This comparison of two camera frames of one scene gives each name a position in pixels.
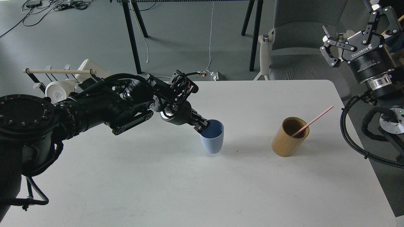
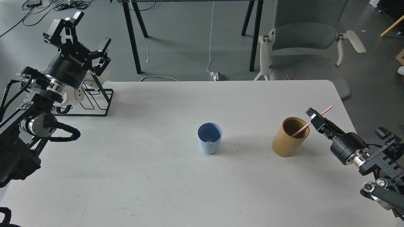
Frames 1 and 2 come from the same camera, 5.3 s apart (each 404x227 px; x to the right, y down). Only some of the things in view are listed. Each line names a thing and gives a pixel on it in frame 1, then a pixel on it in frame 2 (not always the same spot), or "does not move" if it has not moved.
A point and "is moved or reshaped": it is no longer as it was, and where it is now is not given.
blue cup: x=212 y=136 is moved or reshaped
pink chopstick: x=308 y=125 does not move
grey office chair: x=291 y=50 does not move
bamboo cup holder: x=283 y=144 does not move
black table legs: x=254 y=6 does not move
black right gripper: x=371 y=62 → x=351 y=148
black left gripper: x=180 y=113 → x=69 y=66
